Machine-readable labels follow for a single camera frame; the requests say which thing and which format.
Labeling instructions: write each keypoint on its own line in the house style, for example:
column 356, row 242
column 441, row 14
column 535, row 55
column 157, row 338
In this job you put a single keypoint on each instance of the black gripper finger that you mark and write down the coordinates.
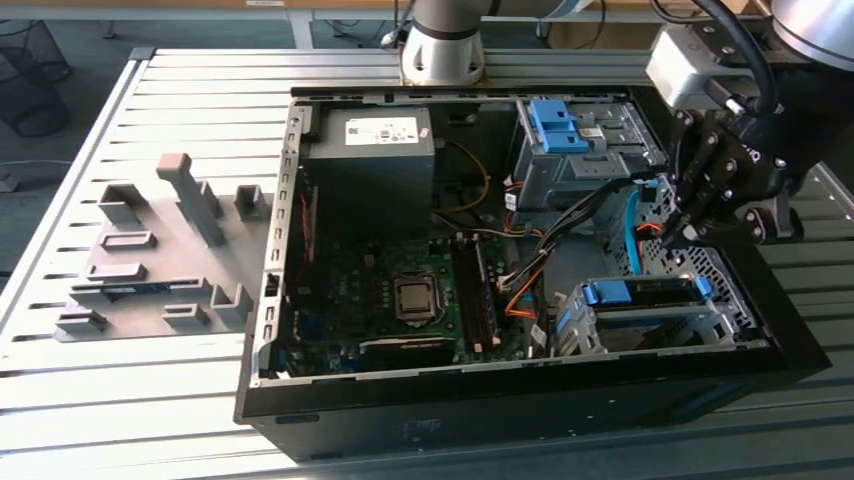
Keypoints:
column 703, row 165
column 747, row 225

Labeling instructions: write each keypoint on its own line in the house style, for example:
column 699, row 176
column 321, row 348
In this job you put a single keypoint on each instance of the CPU socket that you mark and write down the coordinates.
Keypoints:
column 415, row 297

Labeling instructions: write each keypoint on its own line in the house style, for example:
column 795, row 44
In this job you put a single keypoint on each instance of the blue RAM stick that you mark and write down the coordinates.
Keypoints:
column 133, row 290

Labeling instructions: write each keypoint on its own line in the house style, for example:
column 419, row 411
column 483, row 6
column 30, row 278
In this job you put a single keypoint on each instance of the grey parts rack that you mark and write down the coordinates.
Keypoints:
column 167, row 270

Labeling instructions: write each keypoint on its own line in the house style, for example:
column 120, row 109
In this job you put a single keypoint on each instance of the black graphics card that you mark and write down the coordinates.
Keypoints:
column 407, row 347

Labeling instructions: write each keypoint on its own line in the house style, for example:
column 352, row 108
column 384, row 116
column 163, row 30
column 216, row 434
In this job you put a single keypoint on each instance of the green motherboard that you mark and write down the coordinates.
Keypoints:
column 347, row 300

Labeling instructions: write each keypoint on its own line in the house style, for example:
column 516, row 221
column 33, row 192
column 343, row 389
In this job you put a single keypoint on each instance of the black RAM slot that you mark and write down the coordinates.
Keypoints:
column 486, row 295
column 464, row 290

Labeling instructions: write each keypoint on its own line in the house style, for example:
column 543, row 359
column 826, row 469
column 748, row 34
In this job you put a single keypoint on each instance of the grey metal drive cage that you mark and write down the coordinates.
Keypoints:
column 587, row 170

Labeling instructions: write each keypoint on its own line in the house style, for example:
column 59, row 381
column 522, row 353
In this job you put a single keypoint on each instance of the grey power supply unit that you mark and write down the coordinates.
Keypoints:
column 373, row 150

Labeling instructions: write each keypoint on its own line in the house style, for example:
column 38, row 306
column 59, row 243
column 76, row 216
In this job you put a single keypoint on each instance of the hard disk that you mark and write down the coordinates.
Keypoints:
column 607, row 292

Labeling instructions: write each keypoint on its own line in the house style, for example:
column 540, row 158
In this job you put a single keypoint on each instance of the blue plastic drive latch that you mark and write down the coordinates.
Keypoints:
column 563, row 142

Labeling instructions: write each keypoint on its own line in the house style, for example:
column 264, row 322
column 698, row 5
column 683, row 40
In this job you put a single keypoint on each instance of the black PC case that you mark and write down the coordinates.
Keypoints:
column 467, row 425

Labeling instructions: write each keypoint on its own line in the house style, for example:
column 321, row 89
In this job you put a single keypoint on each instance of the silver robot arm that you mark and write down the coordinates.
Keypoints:
column 440, row 55

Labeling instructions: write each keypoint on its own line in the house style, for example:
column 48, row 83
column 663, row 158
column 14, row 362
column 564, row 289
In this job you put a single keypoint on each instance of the grey metal disk bay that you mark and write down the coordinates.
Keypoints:
column 654, row 312

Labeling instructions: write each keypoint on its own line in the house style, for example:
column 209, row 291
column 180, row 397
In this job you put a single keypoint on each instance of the white frame desk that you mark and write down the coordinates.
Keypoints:
column 301, row 27

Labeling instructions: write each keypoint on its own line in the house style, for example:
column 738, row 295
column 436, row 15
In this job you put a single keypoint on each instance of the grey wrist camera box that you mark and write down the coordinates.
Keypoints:
column 687, row 75

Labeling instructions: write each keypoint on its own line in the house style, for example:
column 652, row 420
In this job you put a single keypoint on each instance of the grey floor block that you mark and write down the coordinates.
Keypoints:
column 8, row 182

